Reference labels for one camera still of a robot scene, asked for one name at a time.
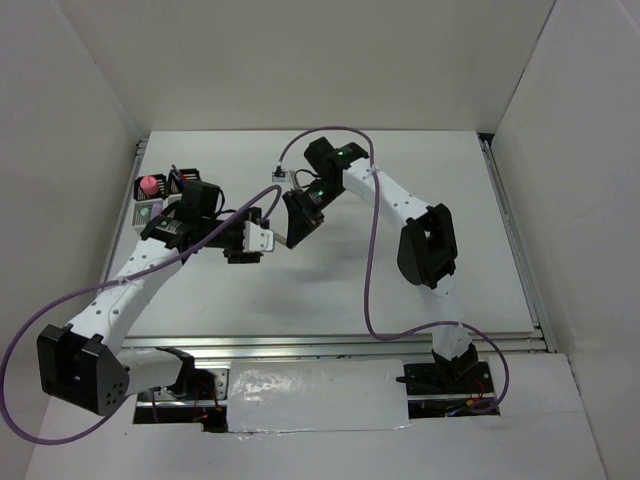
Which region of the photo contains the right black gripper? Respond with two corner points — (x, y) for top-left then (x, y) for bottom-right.
(282, 178), (344, 248)

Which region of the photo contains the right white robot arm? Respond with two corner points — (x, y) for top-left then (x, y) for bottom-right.
(283, 137), (478, 392)

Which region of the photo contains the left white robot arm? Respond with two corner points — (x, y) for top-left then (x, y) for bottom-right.
(36, 180), (275, 416)

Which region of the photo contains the white slatted organizer container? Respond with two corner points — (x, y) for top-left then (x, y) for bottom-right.
(131, 166), (201, 234)

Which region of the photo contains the shiny white cover sheet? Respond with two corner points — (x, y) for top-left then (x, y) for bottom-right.
(227, 359), (410, 433)

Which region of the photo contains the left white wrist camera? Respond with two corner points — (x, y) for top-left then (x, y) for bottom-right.
(242, 221), (276, 253)

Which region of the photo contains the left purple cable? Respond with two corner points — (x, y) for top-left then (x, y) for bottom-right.
(0, 184), (284, 445)

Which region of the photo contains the purple cable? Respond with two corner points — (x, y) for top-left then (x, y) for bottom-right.
(276, 124), (511, 414)
(0, 184), (284, 445)

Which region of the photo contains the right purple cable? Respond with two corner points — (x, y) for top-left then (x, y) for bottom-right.
(276, 124), (511, 414)

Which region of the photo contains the aluminium rail frame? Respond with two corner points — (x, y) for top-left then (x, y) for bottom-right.
(125, 131), (553, 359)

